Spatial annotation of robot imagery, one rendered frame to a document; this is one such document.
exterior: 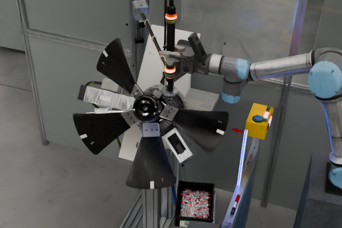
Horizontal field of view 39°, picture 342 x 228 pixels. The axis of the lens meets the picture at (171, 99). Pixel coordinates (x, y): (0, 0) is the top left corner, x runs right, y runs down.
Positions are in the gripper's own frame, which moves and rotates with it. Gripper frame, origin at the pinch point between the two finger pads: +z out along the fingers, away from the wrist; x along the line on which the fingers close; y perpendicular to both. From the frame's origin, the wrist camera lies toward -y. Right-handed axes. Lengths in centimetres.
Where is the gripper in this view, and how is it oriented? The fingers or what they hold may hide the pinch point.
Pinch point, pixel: (163, 48)
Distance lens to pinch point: 198.9
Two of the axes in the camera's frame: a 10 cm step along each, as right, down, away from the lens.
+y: -0.1, 8.1, 5.9
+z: -9.4, -2.2, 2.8
